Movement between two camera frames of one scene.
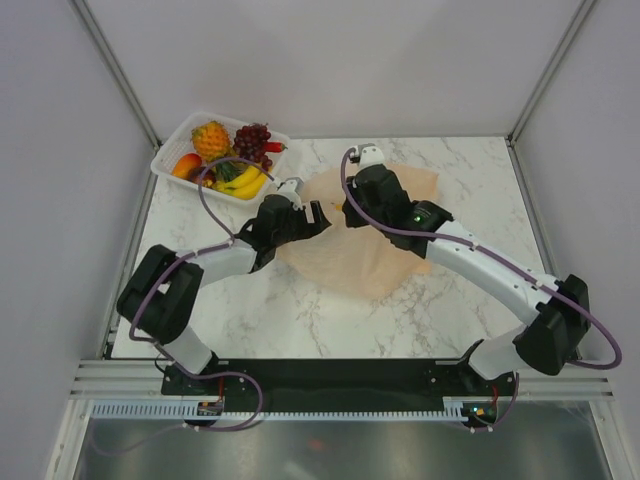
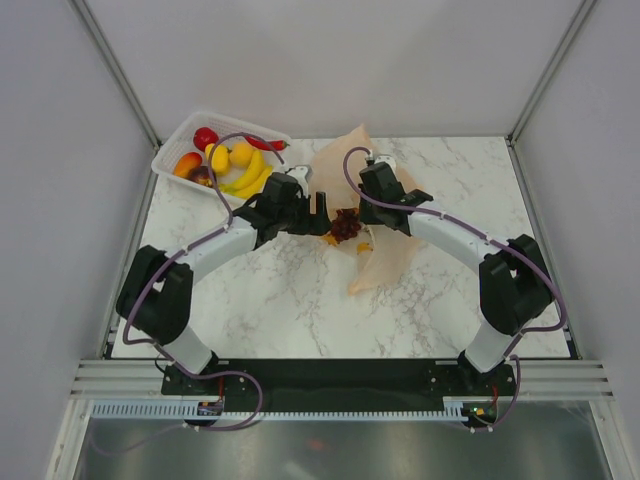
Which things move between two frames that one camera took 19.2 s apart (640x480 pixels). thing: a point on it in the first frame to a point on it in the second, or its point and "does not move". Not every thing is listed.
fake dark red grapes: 249,144 to 346,224
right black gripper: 352,219 does not move
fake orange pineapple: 213,143 to 330,239
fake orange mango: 184,164 does not move
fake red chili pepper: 275,147 does not move
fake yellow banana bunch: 246,186 does not move
